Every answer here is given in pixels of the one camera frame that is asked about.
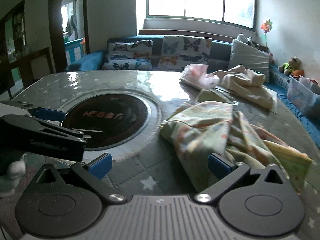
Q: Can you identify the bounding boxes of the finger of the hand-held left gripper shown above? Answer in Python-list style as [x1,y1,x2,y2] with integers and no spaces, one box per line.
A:
[1,114,104,142]
[0,101,66,123]

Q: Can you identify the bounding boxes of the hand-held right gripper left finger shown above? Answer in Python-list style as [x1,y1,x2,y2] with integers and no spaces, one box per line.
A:
[24,152,127,204]

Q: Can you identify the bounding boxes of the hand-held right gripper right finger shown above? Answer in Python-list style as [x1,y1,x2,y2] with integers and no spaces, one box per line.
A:
[195,153,298,203]

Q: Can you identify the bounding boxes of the green patterned child's shirt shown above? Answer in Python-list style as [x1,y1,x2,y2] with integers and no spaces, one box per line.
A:
[160,89,313,193]

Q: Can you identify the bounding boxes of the hanging clothes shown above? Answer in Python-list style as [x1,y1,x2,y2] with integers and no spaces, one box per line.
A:
[66,15,78,37]

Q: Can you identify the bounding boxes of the person's left hand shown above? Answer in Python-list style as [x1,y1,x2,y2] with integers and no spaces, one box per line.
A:
[0,154,27,198]

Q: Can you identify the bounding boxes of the grey quilted star table cover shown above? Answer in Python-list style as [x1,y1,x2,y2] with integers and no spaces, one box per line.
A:
[0,70,320,240]

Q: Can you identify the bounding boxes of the round black cooktop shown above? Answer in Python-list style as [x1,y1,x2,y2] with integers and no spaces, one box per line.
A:
[60,94,162,152]

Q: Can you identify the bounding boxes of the dark wooden counter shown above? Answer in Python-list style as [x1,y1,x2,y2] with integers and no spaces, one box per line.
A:
[10,46,57,98]

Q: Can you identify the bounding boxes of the blue sofa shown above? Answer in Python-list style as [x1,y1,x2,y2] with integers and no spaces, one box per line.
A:
[64,29,320,153]

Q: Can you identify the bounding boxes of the blue cabinet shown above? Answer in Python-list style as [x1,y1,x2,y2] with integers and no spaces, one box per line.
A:
[64,37,87,65]

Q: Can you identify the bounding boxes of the cream garment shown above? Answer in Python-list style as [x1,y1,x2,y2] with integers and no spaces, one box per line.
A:
[212,64,278,110]

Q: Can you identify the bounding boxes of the folded pink garment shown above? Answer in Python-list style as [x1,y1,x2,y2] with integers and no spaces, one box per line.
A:
[179,64,220,90]

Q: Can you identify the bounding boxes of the dark wooden shelf cabinet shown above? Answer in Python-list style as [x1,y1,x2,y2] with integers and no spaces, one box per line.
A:
[0,0,27,63]

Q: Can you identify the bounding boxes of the flat butterfly print cushion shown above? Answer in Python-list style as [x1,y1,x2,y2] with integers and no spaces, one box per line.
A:
[102,58,153,70]

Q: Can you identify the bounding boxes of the small butterfly print cushion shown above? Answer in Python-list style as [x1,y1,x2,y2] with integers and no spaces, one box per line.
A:
[106,40,153,59]

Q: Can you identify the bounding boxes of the clear plastic storage box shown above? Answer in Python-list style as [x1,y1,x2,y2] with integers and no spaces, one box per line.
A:
[286,77,320,117]

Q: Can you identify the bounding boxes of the grey pillow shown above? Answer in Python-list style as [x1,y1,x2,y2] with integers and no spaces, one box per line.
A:
[228,39,270,83]

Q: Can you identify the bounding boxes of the large butterfly print cushion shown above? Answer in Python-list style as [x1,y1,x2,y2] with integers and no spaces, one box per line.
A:
[157,35,212,72]

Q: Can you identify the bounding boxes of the white plastic bin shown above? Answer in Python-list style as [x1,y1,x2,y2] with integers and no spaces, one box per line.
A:
[299,75,320,92]

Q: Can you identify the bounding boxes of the brown plush toy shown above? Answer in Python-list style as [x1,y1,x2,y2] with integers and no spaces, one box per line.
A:
[279,57,302,75]

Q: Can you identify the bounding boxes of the panda plush toy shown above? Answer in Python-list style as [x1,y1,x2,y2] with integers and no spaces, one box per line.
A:
[236,33,259,49]

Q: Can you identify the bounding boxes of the colourful pinwheel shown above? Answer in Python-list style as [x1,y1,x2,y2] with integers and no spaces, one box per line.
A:
[260,19,273,48]

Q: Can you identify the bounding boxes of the dark wooden door frame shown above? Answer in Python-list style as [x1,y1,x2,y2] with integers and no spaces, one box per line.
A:
[49,0,90,74]

